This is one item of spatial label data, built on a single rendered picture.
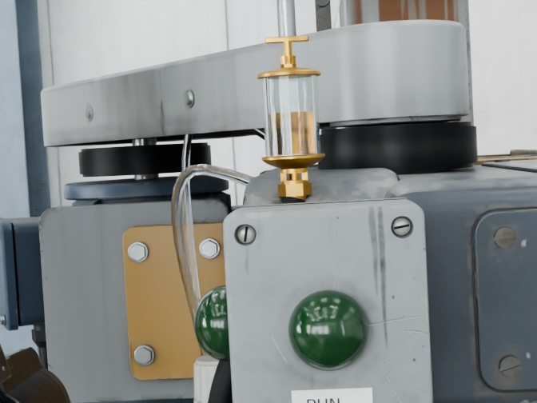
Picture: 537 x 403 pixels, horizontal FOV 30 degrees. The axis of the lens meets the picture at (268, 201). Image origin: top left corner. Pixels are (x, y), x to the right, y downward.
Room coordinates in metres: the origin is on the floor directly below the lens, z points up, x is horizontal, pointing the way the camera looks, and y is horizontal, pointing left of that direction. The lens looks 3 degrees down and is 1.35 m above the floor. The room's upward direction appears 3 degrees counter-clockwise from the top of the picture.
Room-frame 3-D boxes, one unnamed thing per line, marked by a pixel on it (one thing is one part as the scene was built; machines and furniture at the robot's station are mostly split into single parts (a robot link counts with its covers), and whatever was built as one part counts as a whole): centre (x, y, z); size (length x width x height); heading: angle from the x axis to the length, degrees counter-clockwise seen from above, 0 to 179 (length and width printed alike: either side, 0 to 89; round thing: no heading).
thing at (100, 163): (0.92, 0.11, 1.35); 0.12 x 0.12 x 0.04
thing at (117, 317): (0.83, 0.05, 1.23); 0.28 x 0.07 x 0.16; 87
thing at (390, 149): (0.57, -0.07, 1.35); 0.09 x 0.09 x 0.03
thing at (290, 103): (0.45, -0.01, 1.37); 0.03 x 0.02 x 0.03; 87
